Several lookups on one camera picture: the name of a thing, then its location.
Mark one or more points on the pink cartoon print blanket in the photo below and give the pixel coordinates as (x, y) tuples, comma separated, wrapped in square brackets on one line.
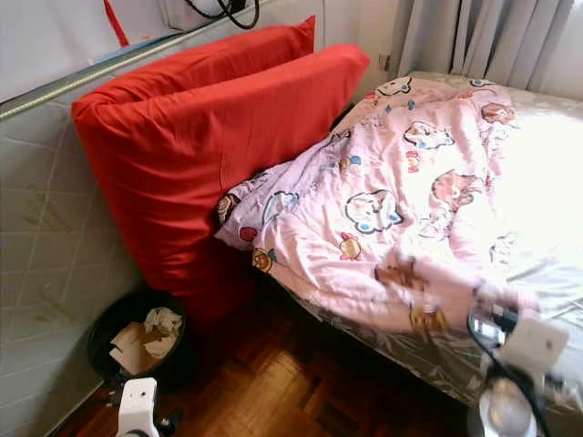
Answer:
[(401, 200)]

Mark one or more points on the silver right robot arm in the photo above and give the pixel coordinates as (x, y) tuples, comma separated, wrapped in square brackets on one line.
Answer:
[(506, 410)]

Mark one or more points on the flattened cardboard box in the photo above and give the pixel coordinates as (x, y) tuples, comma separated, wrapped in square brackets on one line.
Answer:
[(127, 350)]

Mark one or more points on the black round trash bin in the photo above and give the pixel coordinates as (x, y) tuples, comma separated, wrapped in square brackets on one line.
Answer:
[(98, 350)]

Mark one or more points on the crumpled white paper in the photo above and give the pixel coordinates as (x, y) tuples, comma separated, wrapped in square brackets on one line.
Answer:
[(164, 319)]

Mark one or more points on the bed with grey floral sheet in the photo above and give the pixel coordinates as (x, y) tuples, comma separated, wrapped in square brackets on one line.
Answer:
[(383, 355)]

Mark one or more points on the upright quilted mattress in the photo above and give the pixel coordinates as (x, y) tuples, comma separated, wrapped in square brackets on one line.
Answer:
[(46, 228)]

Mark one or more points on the grey curtain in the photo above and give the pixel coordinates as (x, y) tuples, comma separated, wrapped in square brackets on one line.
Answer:
[(483, 45)]

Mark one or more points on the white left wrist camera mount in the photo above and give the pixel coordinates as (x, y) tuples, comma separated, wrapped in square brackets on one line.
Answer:
[(137, 405)]

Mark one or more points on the wall socket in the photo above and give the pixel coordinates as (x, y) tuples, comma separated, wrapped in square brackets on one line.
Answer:
[(383, 63)]

